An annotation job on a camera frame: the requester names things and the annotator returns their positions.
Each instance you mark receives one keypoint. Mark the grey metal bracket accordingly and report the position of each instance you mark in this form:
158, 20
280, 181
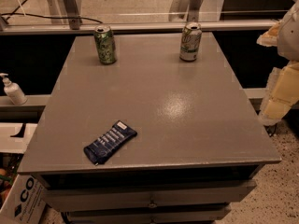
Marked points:
184, 10
72, 8

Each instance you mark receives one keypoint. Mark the grey metal bracket left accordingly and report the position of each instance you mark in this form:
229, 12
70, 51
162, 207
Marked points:
72, 8

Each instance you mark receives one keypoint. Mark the grey cabinet top drawer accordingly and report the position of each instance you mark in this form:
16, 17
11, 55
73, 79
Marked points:
73, 200

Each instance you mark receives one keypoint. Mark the white green 7up can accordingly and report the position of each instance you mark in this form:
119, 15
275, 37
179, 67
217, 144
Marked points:
190, 41

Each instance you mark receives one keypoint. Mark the white cardboard box blue print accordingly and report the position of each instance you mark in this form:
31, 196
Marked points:
23, 204

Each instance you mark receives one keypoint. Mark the grey cabinet drawer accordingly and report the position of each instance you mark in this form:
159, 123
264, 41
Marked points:
158, 215
73, 200

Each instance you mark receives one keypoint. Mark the white pump lotion bottle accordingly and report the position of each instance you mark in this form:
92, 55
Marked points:
13, 91

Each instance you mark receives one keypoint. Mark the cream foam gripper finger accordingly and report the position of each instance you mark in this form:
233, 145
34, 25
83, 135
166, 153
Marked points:
270, 37
281, 94

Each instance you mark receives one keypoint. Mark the white box with slot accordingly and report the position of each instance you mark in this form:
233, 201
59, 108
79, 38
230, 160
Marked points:
15, 137

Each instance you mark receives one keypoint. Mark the green soda can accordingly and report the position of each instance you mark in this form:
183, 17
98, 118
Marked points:
105, 44

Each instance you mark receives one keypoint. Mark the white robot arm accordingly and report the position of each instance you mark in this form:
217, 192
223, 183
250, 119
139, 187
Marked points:
288, 35

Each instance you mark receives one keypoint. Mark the grey metal bracket right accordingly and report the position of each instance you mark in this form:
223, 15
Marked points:
184, 10

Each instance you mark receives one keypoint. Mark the dark blue snack bar wrapper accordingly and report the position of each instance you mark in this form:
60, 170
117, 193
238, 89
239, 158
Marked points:
106, 145

